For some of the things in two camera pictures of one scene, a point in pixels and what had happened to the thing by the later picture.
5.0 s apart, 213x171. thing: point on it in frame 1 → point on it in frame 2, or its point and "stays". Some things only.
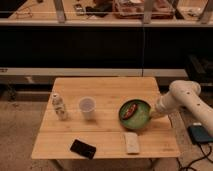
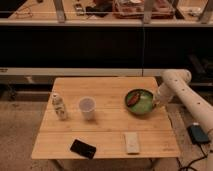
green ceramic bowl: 141,116 → 140,101
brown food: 129,113 → 133,99
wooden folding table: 106,130 stays
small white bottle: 59,106 stays
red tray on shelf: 134,9 stays
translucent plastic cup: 87,105 stays
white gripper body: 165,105 → 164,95
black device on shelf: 100,9 stays
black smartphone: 84,149 stays
